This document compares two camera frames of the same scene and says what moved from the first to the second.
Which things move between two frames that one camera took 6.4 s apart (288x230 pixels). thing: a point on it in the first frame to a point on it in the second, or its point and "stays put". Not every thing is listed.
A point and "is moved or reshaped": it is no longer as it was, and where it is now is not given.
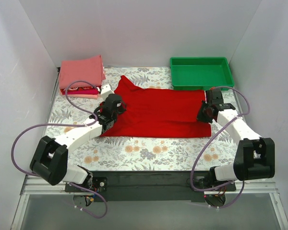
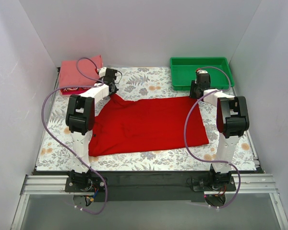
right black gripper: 201,113 to 195,91
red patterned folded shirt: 80,90 stays put
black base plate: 150,186 stays put
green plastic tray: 201,73 stays put
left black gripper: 120,108 to 113,88
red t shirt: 158,113 is moved or reshaped
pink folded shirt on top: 90,70 stays put
